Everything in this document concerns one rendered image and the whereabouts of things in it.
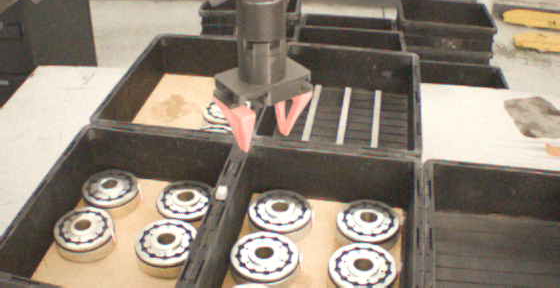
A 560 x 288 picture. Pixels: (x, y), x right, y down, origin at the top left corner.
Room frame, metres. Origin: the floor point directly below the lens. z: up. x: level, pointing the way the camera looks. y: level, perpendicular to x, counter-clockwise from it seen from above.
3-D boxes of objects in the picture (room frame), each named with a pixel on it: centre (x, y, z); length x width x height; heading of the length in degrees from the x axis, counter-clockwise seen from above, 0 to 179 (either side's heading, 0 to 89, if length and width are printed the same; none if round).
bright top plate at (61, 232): (0.72, 0.31, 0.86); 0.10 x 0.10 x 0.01
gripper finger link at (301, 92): (0.68, 0.00, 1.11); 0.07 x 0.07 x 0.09; 35
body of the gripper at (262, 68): (0.67, 0.01, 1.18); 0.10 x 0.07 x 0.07; 125
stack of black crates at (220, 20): (2.42, 0.09, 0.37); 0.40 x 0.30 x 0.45; 84
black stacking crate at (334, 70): (1.04, -0.13, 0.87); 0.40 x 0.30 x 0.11; 170
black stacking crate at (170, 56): (1.10, 0.16, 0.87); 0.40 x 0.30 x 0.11; 170
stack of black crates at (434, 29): (2.32, -0.71, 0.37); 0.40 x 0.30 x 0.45; 84
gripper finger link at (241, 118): (0.66, 0.03, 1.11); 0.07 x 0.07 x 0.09; 35
